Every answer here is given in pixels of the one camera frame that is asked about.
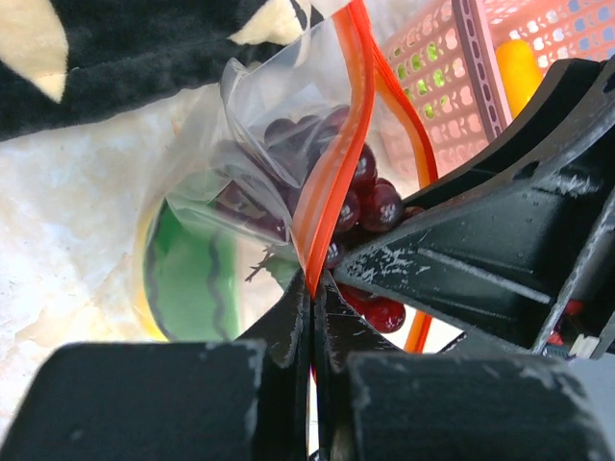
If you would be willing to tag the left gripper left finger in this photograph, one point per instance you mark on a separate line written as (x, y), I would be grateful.
(245, 399)

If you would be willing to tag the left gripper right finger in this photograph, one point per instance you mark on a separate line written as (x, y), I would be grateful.
(376, 402)

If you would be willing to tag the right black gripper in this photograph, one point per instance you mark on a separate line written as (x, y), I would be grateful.
(517, 244)

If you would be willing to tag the yellow toy mango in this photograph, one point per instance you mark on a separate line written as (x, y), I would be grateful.
(140, 305)

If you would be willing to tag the watermelon slice toy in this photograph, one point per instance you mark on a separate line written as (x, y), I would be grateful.
(191, 281)

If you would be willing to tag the green bumpy toy fruit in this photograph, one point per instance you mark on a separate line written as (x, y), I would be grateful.
(423, 72)

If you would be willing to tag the orange toy fruit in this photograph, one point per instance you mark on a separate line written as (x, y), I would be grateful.
(520, 73)

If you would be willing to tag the dark red toy fruit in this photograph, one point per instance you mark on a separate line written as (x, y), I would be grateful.
(301, 185)

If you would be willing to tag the pink plastic basket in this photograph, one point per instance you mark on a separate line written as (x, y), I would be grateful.
(477, 110)

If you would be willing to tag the clear zip top bag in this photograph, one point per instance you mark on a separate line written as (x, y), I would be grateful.
(336, 62)

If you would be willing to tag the black floral pillow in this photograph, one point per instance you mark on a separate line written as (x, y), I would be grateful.
(68, 63)

